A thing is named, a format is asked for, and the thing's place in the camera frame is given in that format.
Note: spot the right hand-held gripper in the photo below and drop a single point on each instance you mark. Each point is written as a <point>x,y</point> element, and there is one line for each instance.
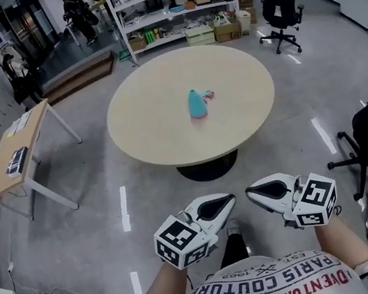
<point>316,197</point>

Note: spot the small cardboard box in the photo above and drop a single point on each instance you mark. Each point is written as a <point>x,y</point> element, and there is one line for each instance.
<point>137,44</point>

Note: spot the white power adapter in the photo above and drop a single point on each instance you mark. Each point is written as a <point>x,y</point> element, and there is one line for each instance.
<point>10,267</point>

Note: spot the green dustpan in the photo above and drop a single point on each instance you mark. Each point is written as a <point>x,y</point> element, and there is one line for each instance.
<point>123,55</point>

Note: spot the black swivel stool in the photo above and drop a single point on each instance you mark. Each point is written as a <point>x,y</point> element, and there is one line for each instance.
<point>350,148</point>

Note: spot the person's right forearm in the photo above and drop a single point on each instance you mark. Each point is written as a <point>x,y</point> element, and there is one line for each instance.
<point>342,245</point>

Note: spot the wooden step platform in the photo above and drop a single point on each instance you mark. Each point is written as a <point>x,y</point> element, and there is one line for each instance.
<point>80,76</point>

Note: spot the pale yellow drawer box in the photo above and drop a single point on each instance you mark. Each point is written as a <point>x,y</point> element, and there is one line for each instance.
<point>200,37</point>

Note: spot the large cardboard box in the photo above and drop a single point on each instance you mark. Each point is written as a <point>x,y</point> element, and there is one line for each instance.
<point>227,33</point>

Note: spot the wooden desk white legs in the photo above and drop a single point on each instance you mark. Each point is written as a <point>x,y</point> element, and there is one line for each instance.
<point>18,144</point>

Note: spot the person's grey sneaker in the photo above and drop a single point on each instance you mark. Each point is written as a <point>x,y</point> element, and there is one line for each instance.
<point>232,227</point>

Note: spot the paper sheets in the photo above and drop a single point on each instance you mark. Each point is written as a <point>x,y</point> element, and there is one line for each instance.
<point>21,123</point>

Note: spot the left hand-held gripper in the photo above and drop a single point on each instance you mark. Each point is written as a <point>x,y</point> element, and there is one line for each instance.
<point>179,240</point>

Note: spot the white shelving unit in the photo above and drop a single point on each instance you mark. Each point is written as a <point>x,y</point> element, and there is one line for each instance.
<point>164,15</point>

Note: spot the person's leg black trousers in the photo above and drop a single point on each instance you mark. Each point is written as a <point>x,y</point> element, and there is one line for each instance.
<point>232,250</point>

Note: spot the white waste bin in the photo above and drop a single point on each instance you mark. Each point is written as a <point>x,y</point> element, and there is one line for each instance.
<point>244,23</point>

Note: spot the white printed t-shirt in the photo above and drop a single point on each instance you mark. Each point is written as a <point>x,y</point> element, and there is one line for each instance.
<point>265,290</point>

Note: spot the pack of green bottles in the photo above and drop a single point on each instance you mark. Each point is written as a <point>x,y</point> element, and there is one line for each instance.
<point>151,36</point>

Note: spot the stacked cardboard boxes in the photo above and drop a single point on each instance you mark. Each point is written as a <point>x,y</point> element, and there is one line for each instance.
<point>247,5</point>

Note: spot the black table pedestal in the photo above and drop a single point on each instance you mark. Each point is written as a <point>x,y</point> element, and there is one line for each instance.
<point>209,170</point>

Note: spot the blue book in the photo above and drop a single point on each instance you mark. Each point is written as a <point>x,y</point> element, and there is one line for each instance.
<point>17,162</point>

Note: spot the white plastic bag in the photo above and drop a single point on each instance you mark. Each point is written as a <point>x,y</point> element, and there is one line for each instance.
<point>222,20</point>

